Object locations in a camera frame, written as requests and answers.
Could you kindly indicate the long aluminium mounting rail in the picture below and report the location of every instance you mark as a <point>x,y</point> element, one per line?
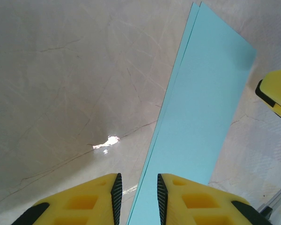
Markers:
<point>274,201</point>

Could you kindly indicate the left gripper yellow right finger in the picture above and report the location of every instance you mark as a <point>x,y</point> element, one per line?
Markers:
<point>201,206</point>

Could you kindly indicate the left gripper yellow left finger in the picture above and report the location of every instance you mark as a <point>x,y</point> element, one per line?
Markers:
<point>84,204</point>

